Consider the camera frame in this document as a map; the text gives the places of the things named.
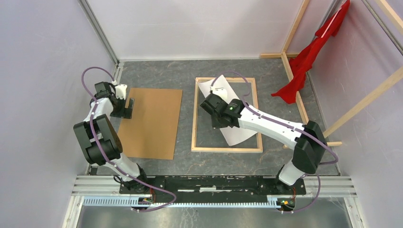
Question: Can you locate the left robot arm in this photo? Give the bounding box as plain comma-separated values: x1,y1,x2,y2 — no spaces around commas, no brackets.
73,81,149,194

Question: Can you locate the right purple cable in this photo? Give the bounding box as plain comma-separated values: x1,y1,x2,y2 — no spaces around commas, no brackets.
210,70,339,215

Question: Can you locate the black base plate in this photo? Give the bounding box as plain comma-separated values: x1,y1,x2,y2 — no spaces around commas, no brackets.
114,175,307,204

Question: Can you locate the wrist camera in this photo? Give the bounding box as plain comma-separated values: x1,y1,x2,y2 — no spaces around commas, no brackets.
114,84,127,100
210,86,228,102

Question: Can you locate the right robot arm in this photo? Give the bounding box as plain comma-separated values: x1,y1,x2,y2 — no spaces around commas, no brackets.
200,93,327,194

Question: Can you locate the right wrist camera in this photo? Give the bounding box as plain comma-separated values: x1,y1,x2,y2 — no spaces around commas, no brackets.
210,86,228,102

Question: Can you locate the white wooden picture frame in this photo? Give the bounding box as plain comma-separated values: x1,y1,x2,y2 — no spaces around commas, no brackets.
191,77,263,153

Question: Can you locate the wooden backing board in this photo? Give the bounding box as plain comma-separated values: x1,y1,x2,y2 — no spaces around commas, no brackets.
118,88,182,160

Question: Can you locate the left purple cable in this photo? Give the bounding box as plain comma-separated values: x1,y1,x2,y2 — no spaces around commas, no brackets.
81,66,177,213

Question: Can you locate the purple cable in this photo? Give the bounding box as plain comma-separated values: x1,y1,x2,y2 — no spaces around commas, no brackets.
81,66,177,213
210,70,339,215

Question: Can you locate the red cloth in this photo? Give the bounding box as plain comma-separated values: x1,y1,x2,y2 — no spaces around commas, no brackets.
271,0,351,104

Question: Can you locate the wooden beam rack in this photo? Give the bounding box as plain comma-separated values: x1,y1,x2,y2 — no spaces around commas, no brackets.
259,0,403,137

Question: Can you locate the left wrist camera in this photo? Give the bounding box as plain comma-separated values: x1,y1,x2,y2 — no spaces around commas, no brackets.
114,84,127,100

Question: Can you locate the photo print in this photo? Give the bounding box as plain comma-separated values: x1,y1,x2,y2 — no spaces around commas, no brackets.
196,74,257,146

